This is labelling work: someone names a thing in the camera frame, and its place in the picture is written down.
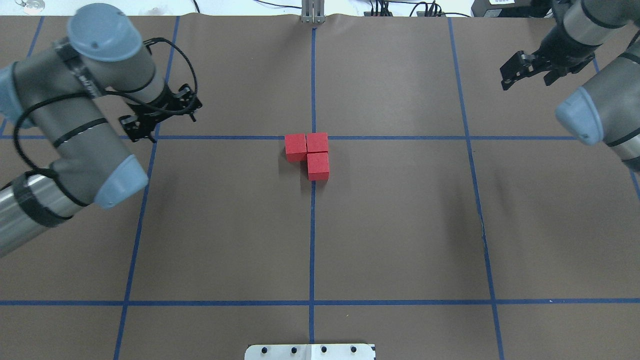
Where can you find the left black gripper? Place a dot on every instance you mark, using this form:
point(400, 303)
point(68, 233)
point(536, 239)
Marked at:
point(159, 108)

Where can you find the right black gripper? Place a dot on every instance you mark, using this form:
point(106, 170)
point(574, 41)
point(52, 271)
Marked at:
point(559, 53)

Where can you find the red block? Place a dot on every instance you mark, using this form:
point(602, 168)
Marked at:
point(317, 142)
point(318, 166)
point(295, 147)

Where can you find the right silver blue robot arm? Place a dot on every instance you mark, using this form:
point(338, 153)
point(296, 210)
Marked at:
point(606, 108)

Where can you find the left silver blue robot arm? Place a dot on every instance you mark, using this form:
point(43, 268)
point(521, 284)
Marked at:
point(75, 158)

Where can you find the aluminium frame post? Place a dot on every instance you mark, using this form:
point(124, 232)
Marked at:
point(313, 12)

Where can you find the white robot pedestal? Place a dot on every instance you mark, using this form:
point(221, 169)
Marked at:
point(322, 351)

